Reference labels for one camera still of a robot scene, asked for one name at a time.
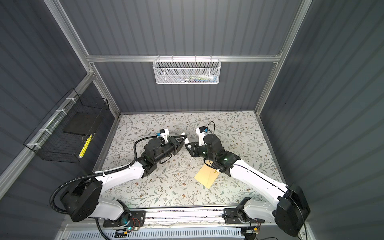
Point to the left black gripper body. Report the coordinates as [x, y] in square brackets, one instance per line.
[171, 147]

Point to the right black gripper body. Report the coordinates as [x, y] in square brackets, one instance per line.
[203, 152]

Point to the tan kraft envelope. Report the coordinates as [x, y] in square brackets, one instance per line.
[206, 176]

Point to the white glue stick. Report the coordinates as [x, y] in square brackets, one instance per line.
[185, 138]

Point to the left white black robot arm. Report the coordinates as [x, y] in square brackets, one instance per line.
[80, 198]

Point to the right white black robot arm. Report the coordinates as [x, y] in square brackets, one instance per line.
[288, 206]

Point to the pens in white basket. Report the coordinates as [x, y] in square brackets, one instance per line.
[207, 78]

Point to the yellow marker pen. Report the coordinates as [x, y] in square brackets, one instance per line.
[85, 147]

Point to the black foam pad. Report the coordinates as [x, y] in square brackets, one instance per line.
[83, 124]

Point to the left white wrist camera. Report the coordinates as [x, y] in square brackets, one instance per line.
[164, 133]

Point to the white wire basket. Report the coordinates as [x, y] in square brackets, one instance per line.
[168, 73]

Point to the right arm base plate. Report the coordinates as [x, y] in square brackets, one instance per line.
[235, 216]

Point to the aluminium mounting rail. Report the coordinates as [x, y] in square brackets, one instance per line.
[202, 215]

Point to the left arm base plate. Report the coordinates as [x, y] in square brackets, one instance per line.
[135, 218]

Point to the white ventilated cable duct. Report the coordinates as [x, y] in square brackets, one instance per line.
[222, 233]

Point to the black wire basket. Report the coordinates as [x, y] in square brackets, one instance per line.
[67, 134]

